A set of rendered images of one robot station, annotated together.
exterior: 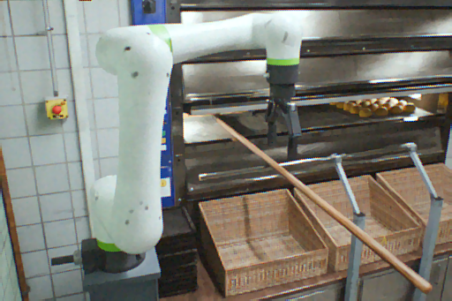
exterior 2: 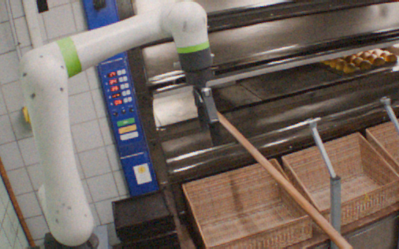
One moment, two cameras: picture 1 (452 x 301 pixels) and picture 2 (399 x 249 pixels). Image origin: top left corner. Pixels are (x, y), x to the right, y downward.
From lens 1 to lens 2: 34 cm
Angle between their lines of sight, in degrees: 9
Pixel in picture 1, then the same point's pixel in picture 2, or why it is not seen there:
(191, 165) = (168, 148)
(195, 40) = (101, 44)
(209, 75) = (171, 54)
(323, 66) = (292, 27)
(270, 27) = (170, 19)
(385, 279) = (370, 232)
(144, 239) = (73, 234)
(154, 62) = (46, 82)
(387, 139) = (372, 92)
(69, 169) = not seen: hidden behind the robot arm
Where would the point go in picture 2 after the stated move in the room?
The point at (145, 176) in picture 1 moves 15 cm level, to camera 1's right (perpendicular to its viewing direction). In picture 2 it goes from (61, 181) to (114, 176)
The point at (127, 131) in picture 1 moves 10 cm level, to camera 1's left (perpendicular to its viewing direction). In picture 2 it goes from (39, 143) to (8, 148)
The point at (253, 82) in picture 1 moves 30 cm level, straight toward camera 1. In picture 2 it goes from (219, 54) to (211, 69)
